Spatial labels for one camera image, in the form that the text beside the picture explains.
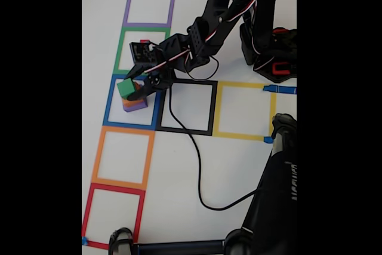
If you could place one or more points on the green cube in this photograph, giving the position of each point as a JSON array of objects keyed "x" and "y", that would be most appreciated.
[{"x": 125, "y": 87}]

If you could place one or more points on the large purple cube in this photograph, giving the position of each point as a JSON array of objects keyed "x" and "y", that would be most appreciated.
[{"x": 137, "y": 108}]

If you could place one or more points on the orange cube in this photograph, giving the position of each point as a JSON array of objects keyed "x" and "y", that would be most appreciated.
[{"x": 128, "y": 102}]

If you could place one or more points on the small red cube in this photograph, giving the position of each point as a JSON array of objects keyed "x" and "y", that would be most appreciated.
[{"x": 145, "y": 41}]

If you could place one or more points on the red base clamp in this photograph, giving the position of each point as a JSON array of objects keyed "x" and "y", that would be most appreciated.
[{"x": 274, "y": 68}]

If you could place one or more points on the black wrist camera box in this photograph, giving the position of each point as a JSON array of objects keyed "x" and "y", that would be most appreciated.
[{"x": 144, "y": 53}]

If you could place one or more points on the green square frame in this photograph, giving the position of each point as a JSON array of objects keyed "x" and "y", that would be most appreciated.
[{"x": 118, "y": 55}]

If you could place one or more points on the blue square frame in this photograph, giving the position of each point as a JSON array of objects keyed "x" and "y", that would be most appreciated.
[{"x": 108, "y": 105}]

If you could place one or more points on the black square frame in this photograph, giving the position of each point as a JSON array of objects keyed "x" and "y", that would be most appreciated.
[{"x": 213, "y": 105}]

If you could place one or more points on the purple square frame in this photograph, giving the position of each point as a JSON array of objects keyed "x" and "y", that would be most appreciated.
[{"x": 127, "y": 7}]

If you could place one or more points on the yellow square frame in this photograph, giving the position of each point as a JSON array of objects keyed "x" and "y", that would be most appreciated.
[{"x": 218, "y": 111}]

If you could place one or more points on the orange square frame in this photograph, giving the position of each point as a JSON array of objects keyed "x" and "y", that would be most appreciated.
[{"x": 97, "y": 159}]

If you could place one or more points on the black camera tripod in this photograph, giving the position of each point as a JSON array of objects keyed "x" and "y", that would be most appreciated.
[{"x": 274, "y": 195}]

